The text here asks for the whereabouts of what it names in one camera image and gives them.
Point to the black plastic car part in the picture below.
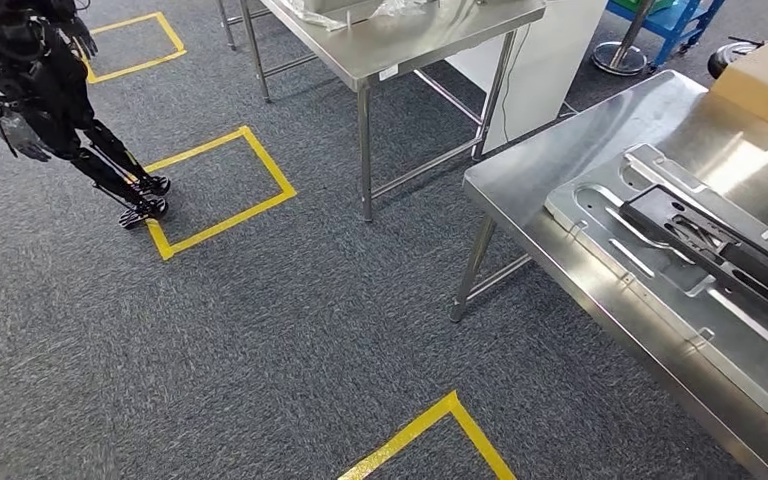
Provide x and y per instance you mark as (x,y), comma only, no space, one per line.
(742,255)

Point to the stainless steel workbench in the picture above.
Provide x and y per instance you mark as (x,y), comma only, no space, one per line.
(589,166)

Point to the small stainless steel table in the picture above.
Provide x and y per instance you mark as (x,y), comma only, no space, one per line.
(410,40)

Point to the white cabinet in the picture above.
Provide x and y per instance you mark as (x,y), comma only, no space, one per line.
(543,73)

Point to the crumpled clear plastic sheet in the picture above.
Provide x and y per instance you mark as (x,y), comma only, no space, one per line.
(318,16)

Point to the chrome stanchion with round base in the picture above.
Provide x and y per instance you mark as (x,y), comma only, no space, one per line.
(619,60)

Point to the machined aluminium plate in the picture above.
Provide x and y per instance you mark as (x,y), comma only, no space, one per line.
(689,318)

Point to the green plastic crate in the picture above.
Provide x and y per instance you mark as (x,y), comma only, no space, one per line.
(632,5)

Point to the black humanoid robot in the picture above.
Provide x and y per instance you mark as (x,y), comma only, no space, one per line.
(53,93)

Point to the black round device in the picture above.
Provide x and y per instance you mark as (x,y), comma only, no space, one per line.
(728,60)

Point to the cardboard box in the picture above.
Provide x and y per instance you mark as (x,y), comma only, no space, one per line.
(765,86)

